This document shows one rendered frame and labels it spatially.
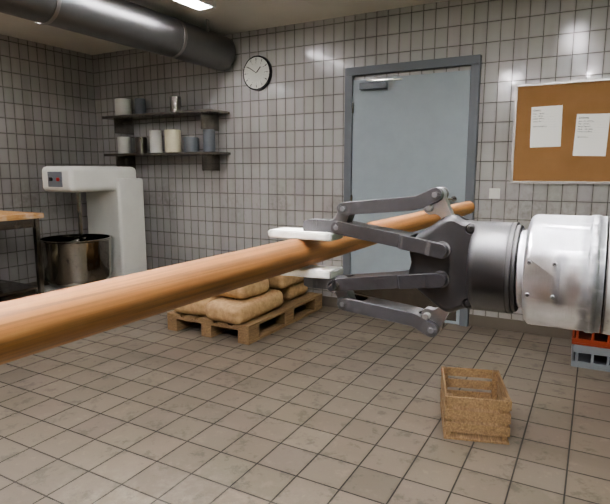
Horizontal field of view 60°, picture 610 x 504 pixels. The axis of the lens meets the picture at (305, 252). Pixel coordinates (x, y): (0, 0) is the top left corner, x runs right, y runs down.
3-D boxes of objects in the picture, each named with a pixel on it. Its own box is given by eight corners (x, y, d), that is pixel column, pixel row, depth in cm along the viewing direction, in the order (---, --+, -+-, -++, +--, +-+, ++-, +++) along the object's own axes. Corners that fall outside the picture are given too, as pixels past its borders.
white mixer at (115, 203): (73, 314, 474) (63, 165, 454) (27, 305, 505) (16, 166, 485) (154, 292, 560) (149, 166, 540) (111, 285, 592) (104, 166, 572)
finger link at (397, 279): (454, 263, 47) (457, 279, 48) (343, 273, 53) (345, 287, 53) (443, 270, 44) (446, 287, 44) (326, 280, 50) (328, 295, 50)
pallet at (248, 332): (248, 345, 390) (248, 326, 388) (167, 329, 428) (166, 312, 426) (322, 308, 494) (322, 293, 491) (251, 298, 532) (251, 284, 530)
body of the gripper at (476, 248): (520, 220, 39) (400, 216, 43) (514, 331, 40) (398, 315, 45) (531, 213, 45) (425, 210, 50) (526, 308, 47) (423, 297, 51)
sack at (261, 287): (272, 293, 424) (272, 275, 423) (241, 301, 396) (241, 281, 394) (217, 285, 461) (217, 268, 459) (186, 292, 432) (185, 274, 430)
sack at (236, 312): (239, 328, 387) (238, 308, 384) (202, 320, 405) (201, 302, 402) (286, 306, 438) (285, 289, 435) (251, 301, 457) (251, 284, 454)
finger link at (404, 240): (444, 262, 44) (447, 245, 44) (326, 233, 49) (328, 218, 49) (455, 255, 47) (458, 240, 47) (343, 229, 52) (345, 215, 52)
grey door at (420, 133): (466, 328, 432) (479, 53, 399) (340, 310, 486) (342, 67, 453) (468, 325, 440) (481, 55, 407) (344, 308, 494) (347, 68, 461)
